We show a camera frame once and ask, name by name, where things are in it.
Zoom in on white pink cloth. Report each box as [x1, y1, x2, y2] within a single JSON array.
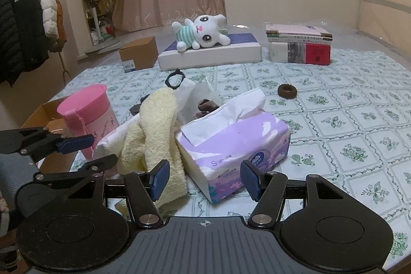
[[93, 115, 139, 159]]

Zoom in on white mask black straps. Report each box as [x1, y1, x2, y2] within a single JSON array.
[[164, 68, 222, 124]]

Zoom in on open brown cardboard box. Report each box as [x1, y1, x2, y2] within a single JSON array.
[[19, 97, 78, 175]]

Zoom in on yellow fluffy towel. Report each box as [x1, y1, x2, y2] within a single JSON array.
[[117, 88, 188, 207]]

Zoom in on pink lidded cup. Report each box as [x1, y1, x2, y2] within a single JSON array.
[[57, 84, 119, 160]]

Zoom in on purple tissue pack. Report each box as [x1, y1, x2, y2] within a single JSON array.
[[175, 88, 291, 204]]

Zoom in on brown hair scrunchie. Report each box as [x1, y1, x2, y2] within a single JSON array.
[[277, 83, 297, 99]]

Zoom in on black jacket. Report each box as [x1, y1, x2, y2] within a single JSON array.
[[1, 0, 49, 86]]

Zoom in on floral patterned tablecloth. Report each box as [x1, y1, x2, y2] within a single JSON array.
[[47, 47, 411, 271]]

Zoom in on small closed cardboard box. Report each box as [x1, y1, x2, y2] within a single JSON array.
[[119, 37, 158, 73]]

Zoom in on white and blue flat box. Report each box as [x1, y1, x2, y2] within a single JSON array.
[[158, 33, 263, 71]]

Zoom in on stack of books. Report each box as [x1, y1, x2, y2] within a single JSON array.
[[265, 24, 333, 65]]

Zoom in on white puffer jacket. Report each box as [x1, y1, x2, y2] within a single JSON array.
[[38, 0, 59, 40]]

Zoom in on white bunny plush toy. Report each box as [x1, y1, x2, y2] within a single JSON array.
[[171, 15, 231, 53]]

